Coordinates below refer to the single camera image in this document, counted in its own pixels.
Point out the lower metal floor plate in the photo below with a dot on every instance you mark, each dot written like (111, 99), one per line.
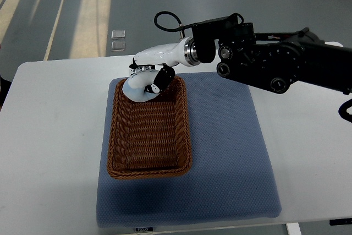
(118, 45)

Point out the person in black clothing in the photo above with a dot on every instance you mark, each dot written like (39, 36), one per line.
(5, 86)

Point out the blue foam mat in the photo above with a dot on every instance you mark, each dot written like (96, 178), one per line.
(231, 177)

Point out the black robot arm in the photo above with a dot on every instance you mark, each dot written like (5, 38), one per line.
(269, 61)

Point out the upper metal floor plate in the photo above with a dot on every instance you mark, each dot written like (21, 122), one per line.
(118, 34)

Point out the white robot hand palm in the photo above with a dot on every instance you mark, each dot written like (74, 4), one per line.
(170, 54)

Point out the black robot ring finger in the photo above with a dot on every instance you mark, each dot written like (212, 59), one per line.
(143, 67)

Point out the brown wicker basket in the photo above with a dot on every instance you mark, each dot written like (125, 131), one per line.
(150, 139)

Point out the metal floor plate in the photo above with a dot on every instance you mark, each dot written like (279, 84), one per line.
(118, 34)
(118, 45)

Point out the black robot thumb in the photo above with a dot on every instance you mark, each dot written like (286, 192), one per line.
(162, 80)

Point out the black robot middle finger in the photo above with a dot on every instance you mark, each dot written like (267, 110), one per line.
(134, 67)

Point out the black table control panel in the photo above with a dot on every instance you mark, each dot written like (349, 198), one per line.
(340, 222)

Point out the white table leg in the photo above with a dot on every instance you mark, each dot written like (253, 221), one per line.
(293, 228)

